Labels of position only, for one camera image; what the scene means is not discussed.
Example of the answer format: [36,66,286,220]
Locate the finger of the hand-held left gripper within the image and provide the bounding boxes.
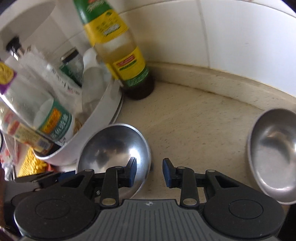
[14,172,67,189]

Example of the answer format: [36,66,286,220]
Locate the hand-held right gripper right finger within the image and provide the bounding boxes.
[162,158,240,208]

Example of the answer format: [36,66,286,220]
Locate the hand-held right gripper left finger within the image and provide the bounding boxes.
[60,157,137,208]

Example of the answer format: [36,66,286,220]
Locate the large steel bowl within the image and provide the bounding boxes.
[76,124,151,200]

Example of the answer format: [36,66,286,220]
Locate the small steel bowl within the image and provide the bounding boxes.
[246,108,296,205]

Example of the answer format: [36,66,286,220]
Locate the yellow chenille cloth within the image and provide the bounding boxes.
[17,147,49,177]

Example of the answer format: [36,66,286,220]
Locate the white two-tier rotating rack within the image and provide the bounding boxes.
[0,0,126,166]

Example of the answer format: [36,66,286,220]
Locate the clear bottle purple label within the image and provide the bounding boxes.
[0,61,76,148]

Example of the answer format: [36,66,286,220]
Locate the clear plastic bag in rack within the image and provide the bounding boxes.
[20,45,82,110]

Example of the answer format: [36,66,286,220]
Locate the black capped jar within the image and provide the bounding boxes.
[59,47,84,87]

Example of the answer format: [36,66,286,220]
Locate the bottle green yellow label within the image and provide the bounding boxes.
[73,0,156,100]

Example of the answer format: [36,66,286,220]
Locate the dark pump bottle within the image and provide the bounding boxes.
[6,36,23,60]

